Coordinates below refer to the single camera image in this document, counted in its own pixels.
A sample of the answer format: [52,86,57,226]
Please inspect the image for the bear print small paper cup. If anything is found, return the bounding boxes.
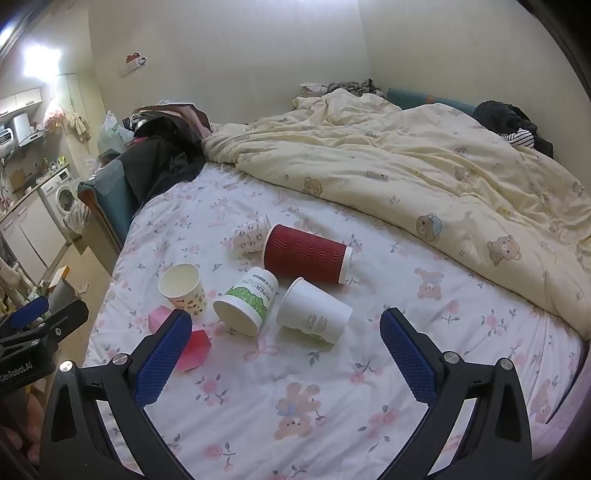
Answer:
[158,263,206,318]

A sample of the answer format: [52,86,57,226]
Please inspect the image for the pink faceted cup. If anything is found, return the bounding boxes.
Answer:
[148,306,211,372]

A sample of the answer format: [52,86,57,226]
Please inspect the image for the green label paper cup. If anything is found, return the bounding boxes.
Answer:
[213,267,279,337]

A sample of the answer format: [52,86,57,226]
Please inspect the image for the white paper cup green print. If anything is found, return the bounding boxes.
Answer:
[276,277,353,344]

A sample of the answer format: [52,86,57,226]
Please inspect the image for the bear pattern paper cup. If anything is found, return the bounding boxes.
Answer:
[231,215,271,253]

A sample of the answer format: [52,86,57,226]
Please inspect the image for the red ribbed paper cup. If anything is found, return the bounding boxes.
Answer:
[262,224,353,285]

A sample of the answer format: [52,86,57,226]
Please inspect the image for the white kitchen cabinet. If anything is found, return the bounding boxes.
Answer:
[1,191,66,284]

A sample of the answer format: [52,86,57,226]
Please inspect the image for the white washing machine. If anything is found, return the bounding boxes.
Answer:
[38,166,80,236]

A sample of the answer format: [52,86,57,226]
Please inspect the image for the teal bed footboard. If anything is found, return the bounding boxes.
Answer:
[77,158,138,253]

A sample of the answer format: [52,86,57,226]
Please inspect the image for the floral white bed sheet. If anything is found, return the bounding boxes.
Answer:
[85,163,587,479]

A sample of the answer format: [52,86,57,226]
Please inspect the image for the white plastic bag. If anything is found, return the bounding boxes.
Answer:
[96,110,133,154]

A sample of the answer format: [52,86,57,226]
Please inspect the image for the cream bear print duvet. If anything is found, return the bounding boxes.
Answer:
[204,89,590,337]

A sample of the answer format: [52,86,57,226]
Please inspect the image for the black clothes pile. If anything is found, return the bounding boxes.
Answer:
[118,103,211,206]

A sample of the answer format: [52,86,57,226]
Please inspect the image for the dark clothes on bed corner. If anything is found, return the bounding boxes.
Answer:
[473,100,554,158]

